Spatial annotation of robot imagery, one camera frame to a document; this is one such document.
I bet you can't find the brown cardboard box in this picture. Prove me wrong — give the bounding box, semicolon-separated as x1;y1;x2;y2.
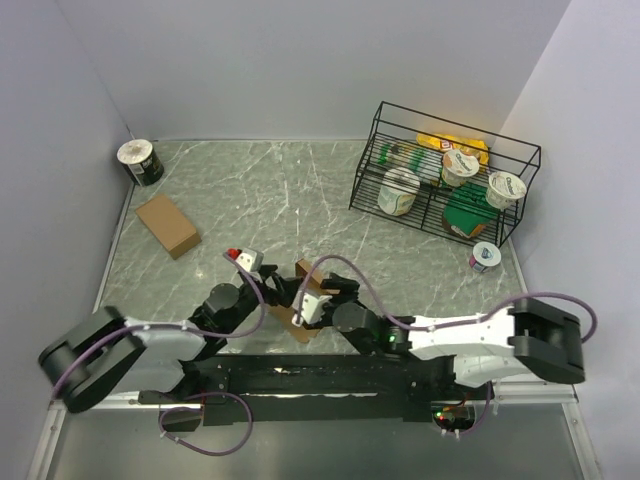
135;194;201;260
269;257;326;345

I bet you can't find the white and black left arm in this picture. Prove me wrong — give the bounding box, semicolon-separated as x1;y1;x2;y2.
38;265;303;413

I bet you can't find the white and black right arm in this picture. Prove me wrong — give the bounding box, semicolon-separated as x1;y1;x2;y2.
305;276;586;399

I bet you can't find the folded brown cardboard box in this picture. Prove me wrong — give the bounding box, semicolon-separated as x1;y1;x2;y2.
135;194;201;260

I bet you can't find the purple yogurt cup on table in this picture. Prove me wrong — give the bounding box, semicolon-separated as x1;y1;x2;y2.
469;241;502;273

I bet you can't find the white green cup lower shelf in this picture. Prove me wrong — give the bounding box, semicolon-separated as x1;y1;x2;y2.
378;167;420;216

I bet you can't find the green snack packet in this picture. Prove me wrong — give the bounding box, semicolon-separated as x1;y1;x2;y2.
442;183;499;239

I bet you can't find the dark green noodle cup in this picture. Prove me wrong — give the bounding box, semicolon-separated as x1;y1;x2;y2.
116;139;164;187

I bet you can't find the green white packet in rack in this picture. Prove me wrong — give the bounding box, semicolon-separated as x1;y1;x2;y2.
377;142;442;183

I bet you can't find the yogurt cup upper middle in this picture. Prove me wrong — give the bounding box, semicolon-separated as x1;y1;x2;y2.
441;149;480;188

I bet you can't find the yogurt cup upper right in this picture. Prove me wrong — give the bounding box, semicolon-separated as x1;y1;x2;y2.
485;171;527;210

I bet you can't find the yellow snack bag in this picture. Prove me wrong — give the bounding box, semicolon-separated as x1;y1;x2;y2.
416;133;489;168

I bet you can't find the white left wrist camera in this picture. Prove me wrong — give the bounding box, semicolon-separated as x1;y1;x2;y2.
225;248;264;273

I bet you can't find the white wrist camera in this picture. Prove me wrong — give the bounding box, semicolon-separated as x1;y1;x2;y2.
291;290;332;327
225;248;264;273

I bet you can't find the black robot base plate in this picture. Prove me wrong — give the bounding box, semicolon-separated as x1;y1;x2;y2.
138;354;494;426

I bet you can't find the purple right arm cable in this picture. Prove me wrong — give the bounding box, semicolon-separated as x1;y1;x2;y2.
292;254;599;441

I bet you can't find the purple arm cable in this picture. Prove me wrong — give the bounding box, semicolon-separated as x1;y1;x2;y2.
49;254;269;455
292;254;599;441

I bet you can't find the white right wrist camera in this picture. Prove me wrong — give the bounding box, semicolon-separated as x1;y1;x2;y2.
291;290;332;327

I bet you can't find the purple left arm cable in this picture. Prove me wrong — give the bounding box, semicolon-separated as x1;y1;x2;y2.
49;254;269;455

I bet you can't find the black wire rack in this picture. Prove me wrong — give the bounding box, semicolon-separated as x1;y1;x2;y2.
349;101;542;247

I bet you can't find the aluminium frame rail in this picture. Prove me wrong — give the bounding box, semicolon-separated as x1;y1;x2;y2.
94;381;578;410

